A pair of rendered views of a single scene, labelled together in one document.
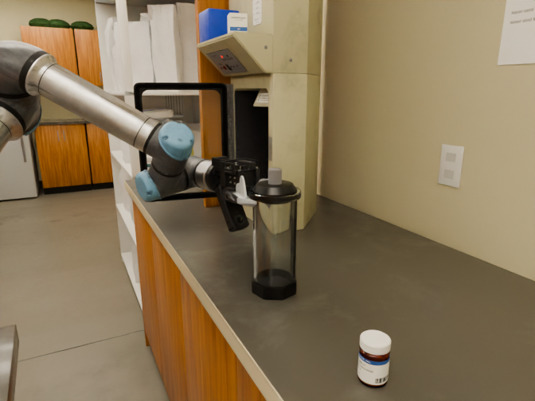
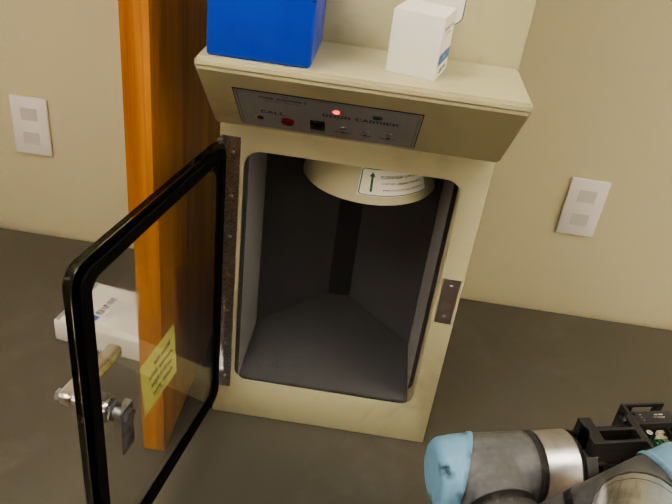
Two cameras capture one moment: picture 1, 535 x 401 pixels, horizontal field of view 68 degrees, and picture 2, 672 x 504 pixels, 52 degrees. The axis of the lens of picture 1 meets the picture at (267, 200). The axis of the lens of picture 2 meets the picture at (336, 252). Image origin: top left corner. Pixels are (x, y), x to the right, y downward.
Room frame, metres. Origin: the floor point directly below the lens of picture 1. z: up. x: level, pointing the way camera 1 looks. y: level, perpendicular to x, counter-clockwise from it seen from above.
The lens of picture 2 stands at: (0.94, 0.72, 1.71)
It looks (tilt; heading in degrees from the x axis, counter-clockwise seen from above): 32 degrees down; 298
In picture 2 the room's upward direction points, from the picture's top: 8 degrees clockwise
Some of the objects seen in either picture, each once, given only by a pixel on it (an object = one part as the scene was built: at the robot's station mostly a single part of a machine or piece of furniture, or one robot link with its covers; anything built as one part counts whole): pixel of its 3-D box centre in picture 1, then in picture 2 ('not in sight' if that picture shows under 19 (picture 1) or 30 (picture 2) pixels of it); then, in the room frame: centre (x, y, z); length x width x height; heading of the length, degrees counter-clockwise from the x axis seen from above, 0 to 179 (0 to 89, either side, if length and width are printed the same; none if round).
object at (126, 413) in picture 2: not in sight; (123, 426); (1.33, 0.38, 1.18); 0.02 x 0.02 x 0.06; 17
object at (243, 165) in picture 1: (232, 177); (622, 456); (0.90, 0.08, 1.17); 0.12 x 0.08 x 0.09; 42
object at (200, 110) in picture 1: (184, 142); (162, 351); (1.37, 0.29, 1.19); 0.30 x 0.01 x 0.40; 107
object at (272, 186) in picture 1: (275, 184); not in sight; (0.80, -0.02, 1.18); 0.09 x 0.09 x 0.07
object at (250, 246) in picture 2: (283, 143); (344, 241); (1.34, -0.05, 1.19); 0.26 x 0.24 x 0.35; 27
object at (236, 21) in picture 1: (237, 25); (421, 39); (1.22, 0.09, 1.54); 0.05 x 0.05 x 0.06; 12
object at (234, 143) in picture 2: (231, 141); (224, 277); (1.42, 0.13, 1.19); 0.03 x 0.02 x 0.39; 27
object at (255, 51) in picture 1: (231, 56); (360, 110); (1.26, 0.11, 1.46); 0.32 x 0.11 x 0.10; 27
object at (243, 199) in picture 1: (244, 189); not in sight; (0.80, 0.05, 1.17); 0.09 x 0.03 x 0.06; 18
